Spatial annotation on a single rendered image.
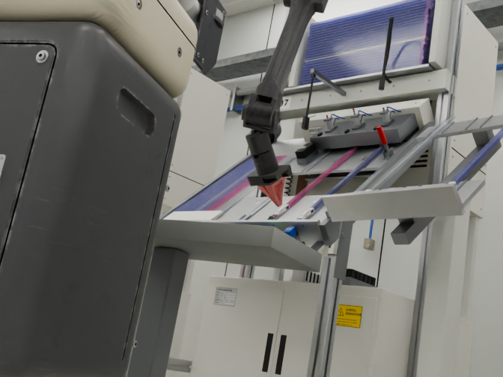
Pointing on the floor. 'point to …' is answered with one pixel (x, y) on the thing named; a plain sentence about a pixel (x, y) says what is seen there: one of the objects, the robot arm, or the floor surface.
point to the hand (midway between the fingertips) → (278, 203)
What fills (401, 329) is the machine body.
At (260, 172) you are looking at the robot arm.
